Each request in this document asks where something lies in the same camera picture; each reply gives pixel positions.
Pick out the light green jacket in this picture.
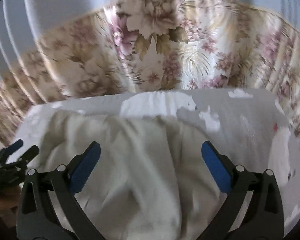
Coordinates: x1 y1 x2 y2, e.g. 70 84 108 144
36 111 225 239

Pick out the grey polar bear bedsheet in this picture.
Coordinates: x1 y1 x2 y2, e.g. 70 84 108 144
15 89 300 233

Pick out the blue floral curtain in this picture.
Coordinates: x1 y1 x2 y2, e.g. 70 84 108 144
0 0 300 145

